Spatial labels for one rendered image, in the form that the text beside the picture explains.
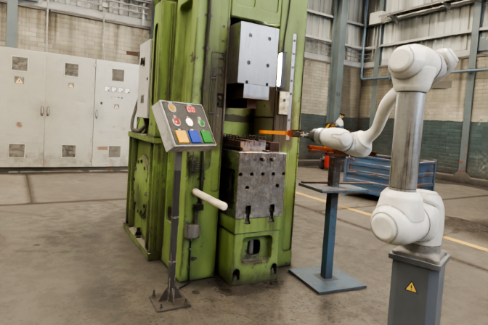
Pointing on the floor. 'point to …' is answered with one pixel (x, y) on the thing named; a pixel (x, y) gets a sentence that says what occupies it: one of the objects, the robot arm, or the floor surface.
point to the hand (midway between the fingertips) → (295, 133)
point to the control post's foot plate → (159, 302)
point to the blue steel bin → (355, 172)
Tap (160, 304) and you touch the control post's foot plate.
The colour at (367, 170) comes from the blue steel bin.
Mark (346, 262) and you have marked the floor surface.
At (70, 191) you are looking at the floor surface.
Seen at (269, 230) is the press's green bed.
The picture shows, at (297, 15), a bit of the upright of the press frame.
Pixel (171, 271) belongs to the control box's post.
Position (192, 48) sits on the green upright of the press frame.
